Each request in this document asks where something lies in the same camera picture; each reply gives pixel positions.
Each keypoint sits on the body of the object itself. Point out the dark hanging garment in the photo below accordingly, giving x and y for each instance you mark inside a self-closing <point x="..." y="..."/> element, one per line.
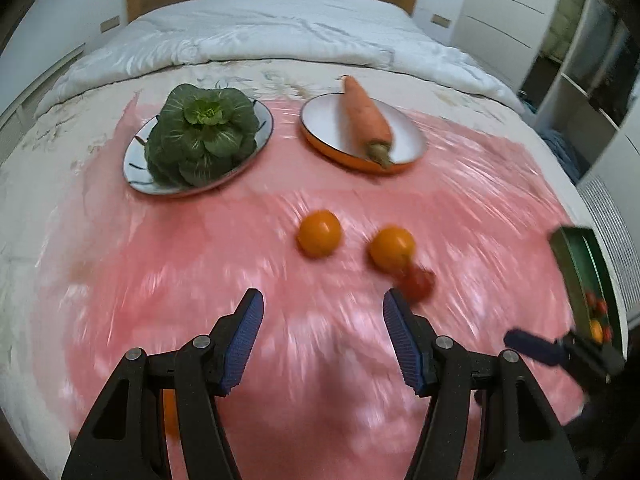
<point x="622" y="80"/>

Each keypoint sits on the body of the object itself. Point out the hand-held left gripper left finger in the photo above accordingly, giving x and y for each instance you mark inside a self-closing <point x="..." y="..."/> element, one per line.
<point x="240" y="350"/>

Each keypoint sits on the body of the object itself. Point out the open white wardrobe shelf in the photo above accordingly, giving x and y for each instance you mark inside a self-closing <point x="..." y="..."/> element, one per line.
<point x="575" y="95"/>

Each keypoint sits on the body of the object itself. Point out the blue folded cloth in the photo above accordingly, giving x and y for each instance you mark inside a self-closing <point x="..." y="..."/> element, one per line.
<point x="560" y="152"/>

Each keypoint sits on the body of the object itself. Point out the white wardrobe door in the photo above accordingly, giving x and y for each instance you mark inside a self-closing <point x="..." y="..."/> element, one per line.
<point x="505" y="15"/>

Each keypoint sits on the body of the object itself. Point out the green bok choy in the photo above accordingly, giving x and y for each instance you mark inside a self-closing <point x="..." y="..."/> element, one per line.
<point x="200" y="135"/>

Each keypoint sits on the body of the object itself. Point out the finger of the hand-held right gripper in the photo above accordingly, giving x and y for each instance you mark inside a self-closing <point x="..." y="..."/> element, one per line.
<point x="537" y="349"/>
<point x="595" y="360"/>

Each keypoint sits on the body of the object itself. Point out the large orange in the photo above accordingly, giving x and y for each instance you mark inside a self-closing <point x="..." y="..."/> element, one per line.
<point x="596" y="331"/>

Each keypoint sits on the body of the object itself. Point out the white plate with dark rim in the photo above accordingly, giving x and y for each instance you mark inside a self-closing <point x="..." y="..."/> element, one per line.
<point x="135" y="170"/>

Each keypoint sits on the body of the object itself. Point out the white slatted radiator cover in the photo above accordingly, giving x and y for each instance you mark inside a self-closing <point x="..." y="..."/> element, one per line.
<point x="612" y="220"/>

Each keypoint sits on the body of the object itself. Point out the red apple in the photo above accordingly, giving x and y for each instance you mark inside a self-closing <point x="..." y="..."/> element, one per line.
<point x="591" y="299"/>
<point x="603" y="306"/>
<point x="608" y="333"/>
<point x="419" y="284"/>

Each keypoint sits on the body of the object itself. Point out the grey blue hanging garment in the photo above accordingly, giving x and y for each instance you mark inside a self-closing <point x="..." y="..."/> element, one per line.
<point x="590" y="50"/>

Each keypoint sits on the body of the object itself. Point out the wall socket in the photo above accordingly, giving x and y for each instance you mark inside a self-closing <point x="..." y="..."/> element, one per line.
<point x="110" y="23"/>
<point x="440" y="20"/>

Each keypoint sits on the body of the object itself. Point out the light green jacket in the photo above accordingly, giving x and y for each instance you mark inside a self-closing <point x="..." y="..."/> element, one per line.
<point x="562" y="25"/>

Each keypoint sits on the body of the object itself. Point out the orange rimmed plate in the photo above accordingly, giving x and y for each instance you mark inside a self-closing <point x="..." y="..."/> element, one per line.
<point x="325" y="120"/>

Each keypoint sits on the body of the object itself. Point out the green metal tray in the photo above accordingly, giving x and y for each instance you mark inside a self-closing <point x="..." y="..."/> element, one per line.
<point x="582" y="265"/>

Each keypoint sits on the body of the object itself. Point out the pink plastic sheet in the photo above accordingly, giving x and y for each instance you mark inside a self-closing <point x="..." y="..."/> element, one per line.
<point x="200" y="260"/>

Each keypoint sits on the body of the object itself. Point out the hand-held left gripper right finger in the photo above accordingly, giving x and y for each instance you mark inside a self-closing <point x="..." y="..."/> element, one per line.
<point x="407" y="345"/>

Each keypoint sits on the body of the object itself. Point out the white duvet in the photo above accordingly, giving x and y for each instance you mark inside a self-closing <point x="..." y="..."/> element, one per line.
<point x="260" y="25"/>

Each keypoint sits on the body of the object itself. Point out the carrot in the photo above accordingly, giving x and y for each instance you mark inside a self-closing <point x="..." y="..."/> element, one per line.
<point x="365" y="115"/>

